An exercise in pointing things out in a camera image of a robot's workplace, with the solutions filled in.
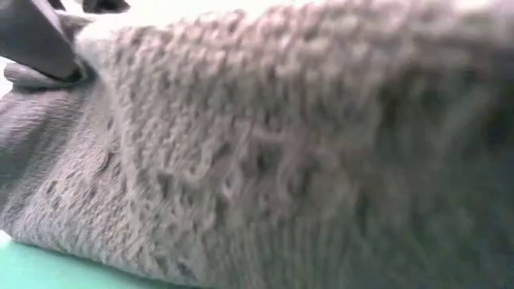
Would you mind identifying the gray terry towel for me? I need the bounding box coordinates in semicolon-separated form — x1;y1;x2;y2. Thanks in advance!
0;0;514;289

